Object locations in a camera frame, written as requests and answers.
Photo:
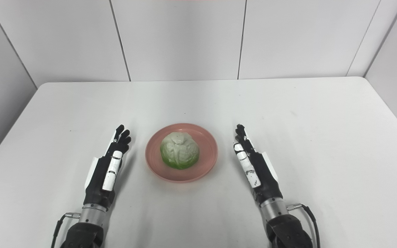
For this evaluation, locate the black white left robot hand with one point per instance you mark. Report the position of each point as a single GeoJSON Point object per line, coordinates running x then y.
{"type": "Point", "coordinates": [98, 179]}

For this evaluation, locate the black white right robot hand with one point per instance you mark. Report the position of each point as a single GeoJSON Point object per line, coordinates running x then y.
{"type": "Point", "coordinates": [265, 175]}

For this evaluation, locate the pink round plate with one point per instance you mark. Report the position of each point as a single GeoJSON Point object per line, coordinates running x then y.
{"type": "Point", "coordinates": [205, 162]}

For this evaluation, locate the green white cabbage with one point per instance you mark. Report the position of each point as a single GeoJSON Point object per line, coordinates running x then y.
{"type": "Point", "coordinates": [179, 151]}

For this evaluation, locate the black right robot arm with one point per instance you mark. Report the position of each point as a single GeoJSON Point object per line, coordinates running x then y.
{"type": "Point", "coordinates": [286, 227]}

